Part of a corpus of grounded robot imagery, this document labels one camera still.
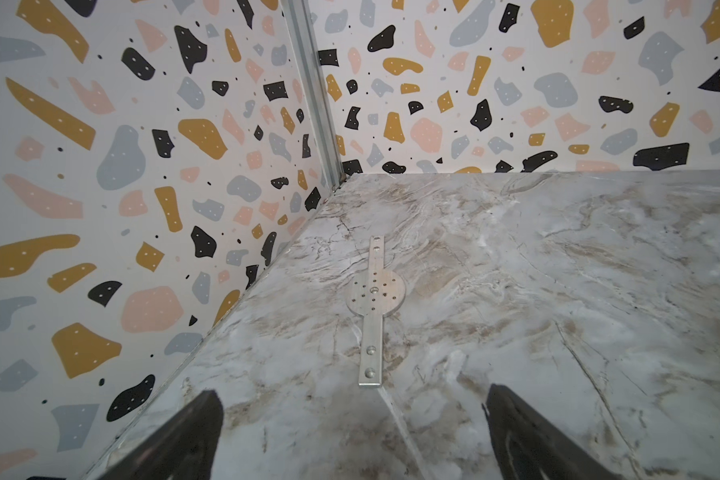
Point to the aluminium corner post left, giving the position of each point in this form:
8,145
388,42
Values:
301,32

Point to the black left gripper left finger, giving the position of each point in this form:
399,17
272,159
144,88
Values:
182,448

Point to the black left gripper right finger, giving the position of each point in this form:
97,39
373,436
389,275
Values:
527,446

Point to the metal mounting plate with holes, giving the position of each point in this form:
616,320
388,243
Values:
373,294

